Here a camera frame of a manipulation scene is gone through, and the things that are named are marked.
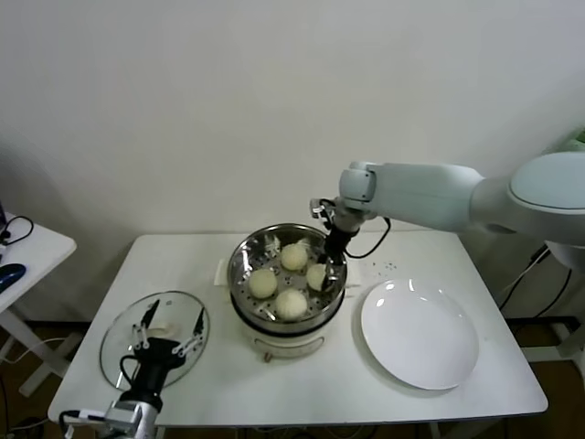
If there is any white shelf table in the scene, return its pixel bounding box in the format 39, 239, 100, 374
520, 319, 585, 362

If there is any white side table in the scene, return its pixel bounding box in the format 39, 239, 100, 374
0, 223, 78, 399

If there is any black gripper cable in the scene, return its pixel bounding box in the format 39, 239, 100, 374
317, 197, 392, 260
118, 355, 141, 391

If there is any round glass pot lid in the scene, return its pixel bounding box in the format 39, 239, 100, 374
99, 291, 211, 394

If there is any round white plate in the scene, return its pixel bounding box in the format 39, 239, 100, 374
359, 278, 481, 391

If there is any black power adapter cable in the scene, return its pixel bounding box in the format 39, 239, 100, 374
497, 246, 575, 319

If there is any cream electric cooker base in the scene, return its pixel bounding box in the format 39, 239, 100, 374
213, 258, 362, 365

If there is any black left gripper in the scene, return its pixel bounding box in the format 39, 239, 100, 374
124, 299, 206, 404

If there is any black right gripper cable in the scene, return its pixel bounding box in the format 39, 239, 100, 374
317, 197, 392, 260

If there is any blue computer mouse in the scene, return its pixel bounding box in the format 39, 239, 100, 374
0, 263, 27, 289

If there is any white floor cable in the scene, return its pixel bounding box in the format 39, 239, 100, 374
0, 337, 69, 365

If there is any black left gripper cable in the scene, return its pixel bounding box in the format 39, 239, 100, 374
118, 355, 141, 391

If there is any pale green appliance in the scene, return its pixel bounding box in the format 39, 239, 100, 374
559, 129, 585, 153

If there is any black looped cable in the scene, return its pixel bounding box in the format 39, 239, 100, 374
0, 215, 36, 251

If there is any stainless steel steamer basket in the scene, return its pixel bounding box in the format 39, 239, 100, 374
227, 222, 348, 324

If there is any white steamed baozi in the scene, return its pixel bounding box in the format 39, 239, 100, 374
249, 268, 279, 299
280, 243, 309, 272
304, 263, 330, 293
273, 289, 307, 321

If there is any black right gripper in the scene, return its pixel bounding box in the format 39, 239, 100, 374
319, 226, 360, 294

